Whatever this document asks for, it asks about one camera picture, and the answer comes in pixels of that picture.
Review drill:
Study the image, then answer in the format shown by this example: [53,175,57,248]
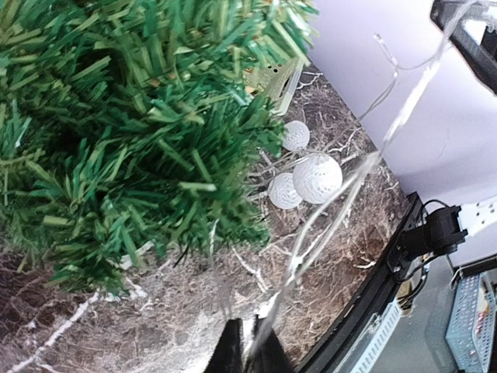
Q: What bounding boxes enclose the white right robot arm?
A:
[391,47,496,204]

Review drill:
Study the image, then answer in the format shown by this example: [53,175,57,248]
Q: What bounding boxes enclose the clear string light wire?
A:
[248,0,482,358]

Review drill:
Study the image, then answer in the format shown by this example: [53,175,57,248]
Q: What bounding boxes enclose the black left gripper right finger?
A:
[242,315,294,373]

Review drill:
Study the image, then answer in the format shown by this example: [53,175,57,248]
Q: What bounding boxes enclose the pale green perforated basket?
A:
[243,58,304,116]

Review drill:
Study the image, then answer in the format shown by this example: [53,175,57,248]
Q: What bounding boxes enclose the black front table rail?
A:
[296,192,422,373]

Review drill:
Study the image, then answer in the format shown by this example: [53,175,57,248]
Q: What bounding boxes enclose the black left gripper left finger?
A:
[205,319,242,373]

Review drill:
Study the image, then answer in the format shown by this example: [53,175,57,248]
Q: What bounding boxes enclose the white woven light ball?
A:
[293,154,342,204]
[282,120,311,152]
[268,173,303,210]

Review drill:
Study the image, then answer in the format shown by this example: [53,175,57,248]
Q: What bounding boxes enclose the small green christmas tree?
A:
[1,1,317,292]

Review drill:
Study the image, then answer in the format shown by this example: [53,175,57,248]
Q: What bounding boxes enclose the blue perforated basket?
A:
[446,272,496,372]

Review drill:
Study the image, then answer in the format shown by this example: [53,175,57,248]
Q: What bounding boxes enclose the white slotted cable duct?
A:
[350,301,402,373]

